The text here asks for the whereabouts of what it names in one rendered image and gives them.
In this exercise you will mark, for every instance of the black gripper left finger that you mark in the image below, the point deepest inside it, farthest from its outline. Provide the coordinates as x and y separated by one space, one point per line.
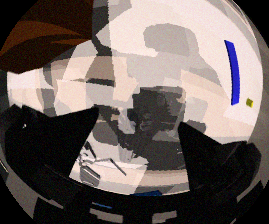
65 135

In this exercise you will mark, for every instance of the blue block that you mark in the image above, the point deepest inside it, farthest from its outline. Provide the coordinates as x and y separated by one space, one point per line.
152 193

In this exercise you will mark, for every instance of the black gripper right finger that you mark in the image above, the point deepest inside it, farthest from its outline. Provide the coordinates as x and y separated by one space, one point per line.
203 156

